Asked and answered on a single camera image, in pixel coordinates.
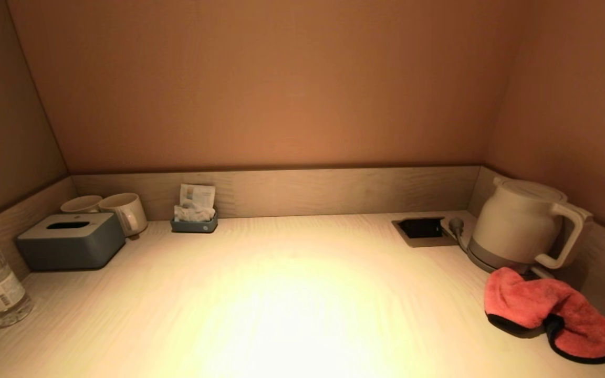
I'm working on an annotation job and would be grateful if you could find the pink cloth with black trim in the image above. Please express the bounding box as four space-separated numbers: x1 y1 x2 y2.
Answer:
484 267 605 364

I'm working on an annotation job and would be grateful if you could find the flat white paper sachet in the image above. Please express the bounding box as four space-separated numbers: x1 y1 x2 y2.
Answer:
179 184 216 211

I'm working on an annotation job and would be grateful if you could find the blue-grey sachet tray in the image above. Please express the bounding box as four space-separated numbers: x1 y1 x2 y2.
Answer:
170 214 218 234

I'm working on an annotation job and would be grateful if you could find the recessed black power socket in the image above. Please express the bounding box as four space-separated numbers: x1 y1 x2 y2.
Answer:
392 216 458 248

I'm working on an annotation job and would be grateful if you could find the white ceramic mug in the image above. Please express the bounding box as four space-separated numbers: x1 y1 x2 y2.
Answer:
60 195 103 214
98 193 148 237

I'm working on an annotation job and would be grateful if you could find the grey kettle base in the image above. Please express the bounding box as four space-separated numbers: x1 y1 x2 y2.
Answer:
465 244 556 280

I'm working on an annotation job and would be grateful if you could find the white electric kettle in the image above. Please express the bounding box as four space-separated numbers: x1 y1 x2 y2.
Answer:
471 176 593 270

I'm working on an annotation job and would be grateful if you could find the grey tissue box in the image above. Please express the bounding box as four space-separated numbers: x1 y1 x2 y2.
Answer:
15 212 126 271

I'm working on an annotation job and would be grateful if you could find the grey kettle power cord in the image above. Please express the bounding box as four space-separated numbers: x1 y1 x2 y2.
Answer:
448 216 474 256

